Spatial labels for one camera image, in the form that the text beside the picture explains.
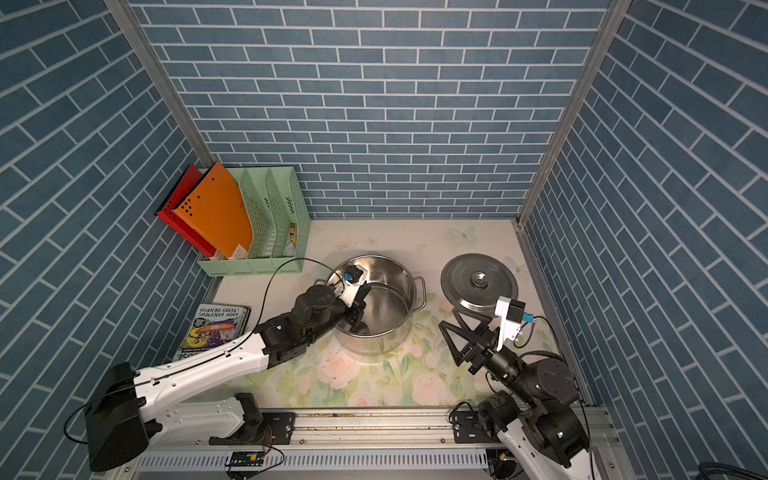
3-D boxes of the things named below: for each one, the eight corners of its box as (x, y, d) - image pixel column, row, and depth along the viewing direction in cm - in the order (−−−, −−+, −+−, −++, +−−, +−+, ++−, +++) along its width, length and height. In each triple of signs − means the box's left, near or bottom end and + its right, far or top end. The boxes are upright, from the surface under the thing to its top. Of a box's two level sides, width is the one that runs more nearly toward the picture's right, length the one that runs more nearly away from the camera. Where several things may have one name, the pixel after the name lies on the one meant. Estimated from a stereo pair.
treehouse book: (183, 361, 86) (173, 354, 82) (206, 311, 96) (198, 303, 92) (235, 361, 86) (227, 355, 82) (253, 312, 96) (246, 303, 92)
